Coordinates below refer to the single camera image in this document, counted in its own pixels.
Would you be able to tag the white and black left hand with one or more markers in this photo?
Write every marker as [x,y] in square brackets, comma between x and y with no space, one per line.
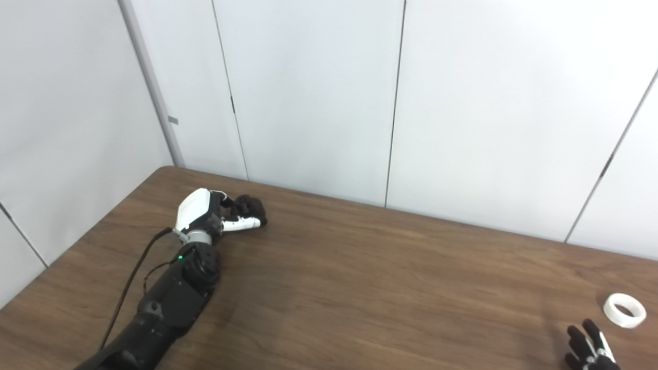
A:
[194,210]

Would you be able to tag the white and black right hand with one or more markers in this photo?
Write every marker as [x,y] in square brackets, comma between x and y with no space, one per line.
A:
[591,357]

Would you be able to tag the round black plastic part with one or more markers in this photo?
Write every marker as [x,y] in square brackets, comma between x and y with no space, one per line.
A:
[252,205]

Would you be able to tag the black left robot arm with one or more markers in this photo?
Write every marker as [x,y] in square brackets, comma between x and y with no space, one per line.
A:
[169,303]

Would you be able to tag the grey wall corner post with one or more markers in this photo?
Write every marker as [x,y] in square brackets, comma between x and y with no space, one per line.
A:
[151,87]

